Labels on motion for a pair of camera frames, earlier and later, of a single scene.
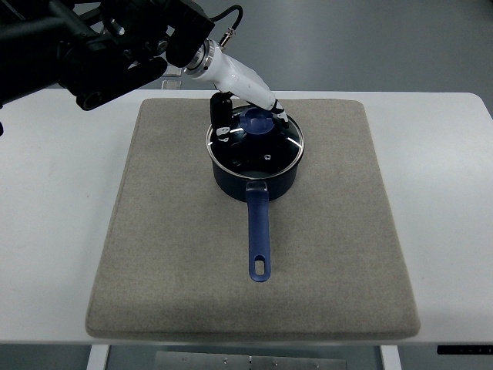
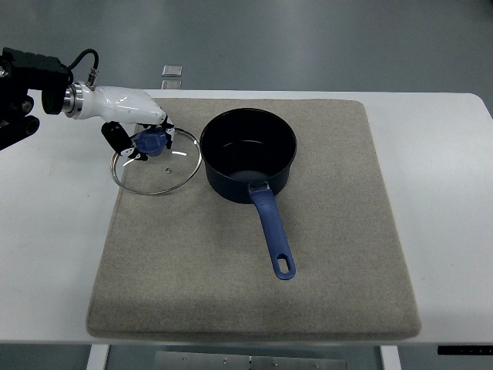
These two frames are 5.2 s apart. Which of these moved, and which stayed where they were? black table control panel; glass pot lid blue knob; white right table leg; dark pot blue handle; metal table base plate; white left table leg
Moved: dark pot blue handle; glass pot lid blue knob
Stayed: black table control panel; white left table leg; metal table base plate; white right table leg
